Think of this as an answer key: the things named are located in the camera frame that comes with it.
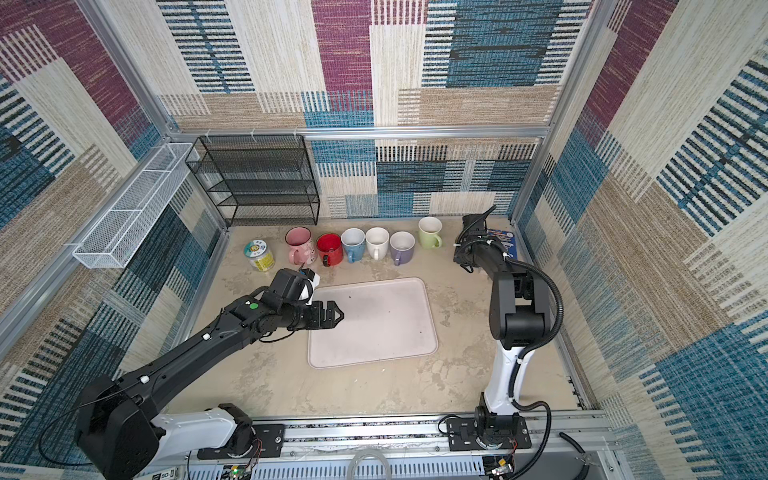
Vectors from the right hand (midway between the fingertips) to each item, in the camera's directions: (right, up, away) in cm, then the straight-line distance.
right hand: (469, 257), depth 100 cm
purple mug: (-21, +4, +9) cm, 24 cm away
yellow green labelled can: (-70, +1, +1) cm, 70 cm away
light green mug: (-13, +9, +5) cm, 16 cm away
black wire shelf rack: (-74, +28, +10) cm, 79 cm away
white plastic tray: (-28, -19, -5) cm, 34 cm away
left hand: (-41, -14, -20) cm, 48 cm away
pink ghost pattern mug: (-55, +2, 0) cm, 55 cm away
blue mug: (-39, +6, +6) cm, 40 cm away
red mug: (-47, +3, +6) cm, 47 cm away
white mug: (-30, +5, +2) cm, 31 cm away
